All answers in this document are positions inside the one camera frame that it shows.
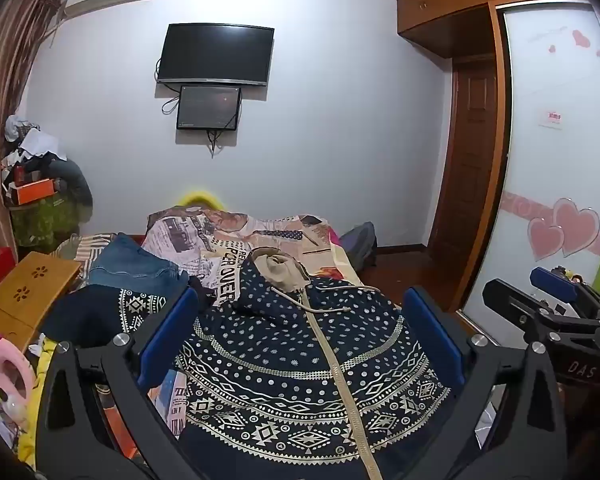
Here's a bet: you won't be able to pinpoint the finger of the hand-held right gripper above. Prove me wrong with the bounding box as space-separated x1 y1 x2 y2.
482 279 556 333
530 266 590 313

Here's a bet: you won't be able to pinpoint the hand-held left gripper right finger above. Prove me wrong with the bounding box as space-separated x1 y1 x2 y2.
402 286 571 480

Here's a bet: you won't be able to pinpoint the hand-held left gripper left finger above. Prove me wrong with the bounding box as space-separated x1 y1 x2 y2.
35 287 201 480

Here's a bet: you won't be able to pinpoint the navy patterned hoodie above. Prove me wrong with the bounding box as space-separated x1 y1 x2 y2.
40 247 462 480

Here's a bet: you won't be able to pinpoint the pile of clothes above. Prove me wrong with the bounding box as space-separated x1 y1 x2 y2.
0 115 94 211

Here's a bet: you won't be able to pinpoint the black cloth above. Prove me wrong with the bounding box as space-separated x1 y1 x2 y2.
187 275 219 307

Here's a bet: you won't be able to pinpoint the blue jeans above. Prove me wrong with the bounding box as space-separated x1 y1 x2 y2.
87 232 191 293

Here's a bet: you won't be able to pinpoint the printed blanket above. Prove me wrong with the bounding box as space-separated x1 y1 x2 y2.
55 207 368 441

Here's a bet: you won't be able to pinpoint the striped cloth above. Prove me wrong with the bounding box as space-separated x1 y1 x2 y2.
55 232 117 262

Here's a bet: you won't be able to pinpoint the grey backpack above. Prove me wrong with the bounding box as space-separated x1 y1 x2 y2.
339 221 379 269

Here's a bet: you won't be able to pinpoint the white heart sticker sliding door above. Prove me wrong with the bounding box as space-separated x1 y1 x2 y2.
455 0 600 333

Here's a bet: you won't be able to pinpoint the brown wooden door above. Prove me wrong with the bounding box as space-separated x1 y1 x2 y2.
427 55 502 252

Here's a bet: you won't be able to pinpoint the wooden folding table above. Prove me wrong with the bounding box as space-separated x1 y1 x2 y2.
0 251 84 357

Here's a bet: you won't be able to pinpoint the pink plush toy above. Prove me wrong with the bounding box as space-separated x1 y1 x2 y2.
0 332 37 413

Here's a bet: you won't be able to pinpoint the green bag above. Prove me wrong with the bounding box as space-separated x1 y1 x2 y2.
10 195 82 252

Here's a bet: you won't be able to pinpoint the yellow cloth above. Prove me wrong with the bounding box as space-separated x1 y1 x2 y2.
12 335 57 468

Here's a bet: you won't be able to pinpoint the orange box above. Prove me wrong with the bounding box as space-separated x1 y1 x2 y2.
7 177 62 206

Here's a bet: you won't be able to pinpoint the wooden wardrobe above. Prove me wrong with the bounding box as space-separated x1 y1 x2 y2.
396 0 600 61

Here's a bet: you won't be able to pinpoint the brown striped curtain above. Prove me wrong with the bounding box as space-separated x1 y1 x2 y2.
0 0 72 261

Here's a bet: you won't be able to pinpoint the black television cable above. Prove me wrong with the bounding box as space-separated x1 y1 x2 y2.
154 57 182 116

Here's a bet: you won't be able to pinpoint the small black wall monitor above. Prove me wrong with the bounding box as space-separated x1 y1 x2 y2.
176 85 243 131

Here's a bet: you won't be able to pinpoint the black wall television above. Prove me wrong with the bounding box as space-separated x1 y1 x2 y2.
156 23 275 86

